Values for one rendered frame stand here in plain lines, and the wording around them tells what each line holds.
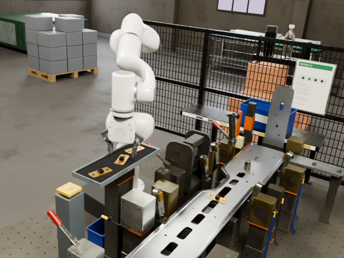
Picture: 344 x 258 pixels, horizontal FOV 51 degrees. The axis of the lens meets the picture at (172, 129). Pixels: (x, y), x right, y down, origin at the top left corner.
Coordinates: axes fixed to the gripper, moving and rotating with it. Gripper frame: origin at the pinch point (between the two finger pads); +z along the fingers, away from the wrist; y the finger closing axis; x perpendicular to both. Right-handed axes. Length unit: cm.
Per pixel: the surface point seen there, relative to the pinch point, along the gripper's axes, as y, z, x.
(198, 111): 18, 16, 108
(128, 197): 8.1, 8.3, -17.0
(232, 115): 41, -1, 56
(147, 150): 7.3, 3.3, 12.0
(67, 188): -10.6, 3.3, -25.1
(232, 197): 45, 19, 12
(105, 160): -5.7, 3.3, -2.7
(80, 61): -254, 90, 525
